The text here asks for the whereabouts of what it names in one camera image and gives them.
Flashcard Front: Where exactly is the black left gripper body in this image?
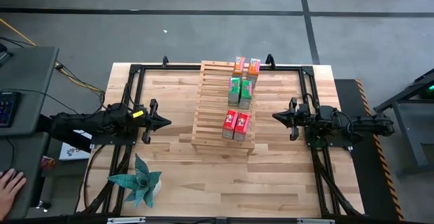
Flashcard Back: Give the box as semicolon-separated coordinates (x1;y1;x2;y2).
141;98;159;145

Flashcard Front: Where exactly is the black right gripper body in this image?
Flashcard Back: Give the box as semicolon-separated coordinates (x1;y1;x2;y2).
290;97;310;142

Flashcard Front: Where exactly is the red Froot Loops cereal box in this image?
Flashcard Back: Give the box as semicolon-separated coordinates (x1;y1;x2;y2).
222;109;240;140
233;112;252;143

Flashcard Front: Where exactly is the green Apple Jacks cereal box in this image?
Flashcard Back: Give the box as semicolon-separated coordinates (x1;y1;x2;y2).
239;79;254;110
227;77;242;107

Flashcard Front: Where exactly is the orange Mini Wheats cereal box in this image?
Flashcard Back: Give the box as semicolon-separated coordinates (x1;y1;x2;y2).
232;56;246;79
246;58;262;88

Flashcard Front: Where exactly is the wooden slatted shelf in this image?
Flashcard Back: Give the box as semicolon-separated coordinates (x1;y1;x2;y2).
190;60;257;157

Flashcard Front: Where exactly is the teal artificial plant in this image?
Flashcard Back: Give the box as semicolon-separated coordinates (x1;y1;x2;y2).
107;153;163;208

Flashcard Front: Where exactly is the white printed box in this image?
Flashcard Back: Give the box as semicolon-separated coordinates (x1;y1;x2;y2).
59;130;93;161

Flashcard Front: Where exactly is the black hazard-striped floor mat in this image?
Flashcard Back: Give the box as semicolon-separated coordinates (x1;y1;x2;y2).
334;79;405;221

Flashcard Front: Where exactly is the small colourful packet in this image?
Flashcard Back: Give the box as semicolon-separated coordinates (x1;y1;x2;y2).
41;155;57;170

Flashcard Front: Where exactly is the black metal stand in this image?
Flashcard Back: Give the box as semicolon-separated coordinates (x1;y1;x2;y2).
374;68;434;170

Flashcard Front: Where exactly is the grey desk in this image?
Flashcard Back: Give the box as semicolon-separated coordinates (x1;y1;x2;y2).
0;46;60;218

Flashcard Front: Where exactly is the black keyboard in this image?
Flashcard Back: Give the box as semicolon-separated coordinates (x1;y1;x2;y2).
0;91;21;128

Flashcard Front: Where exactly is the person's hand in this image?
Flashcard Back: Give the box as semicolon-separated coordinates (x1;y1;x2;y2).
0;168;27;220

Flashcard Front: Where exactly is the black floor cable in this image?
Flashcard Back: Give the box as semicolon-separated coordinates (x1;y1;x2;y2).
54;60;106;96

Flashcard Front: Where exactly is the silver edge bracket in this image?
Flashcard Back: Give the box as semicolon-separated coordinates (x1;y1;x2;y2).
107;217;146;224
297;218;336;224

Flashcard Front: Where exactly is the thin black desk cable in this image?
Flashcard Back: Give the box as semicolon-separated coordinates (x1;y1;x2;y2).
0;88;79;115

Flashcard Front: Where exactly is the yellow cable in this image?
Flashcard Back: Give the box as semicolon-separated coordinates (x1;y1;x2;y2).
0;18;106;95

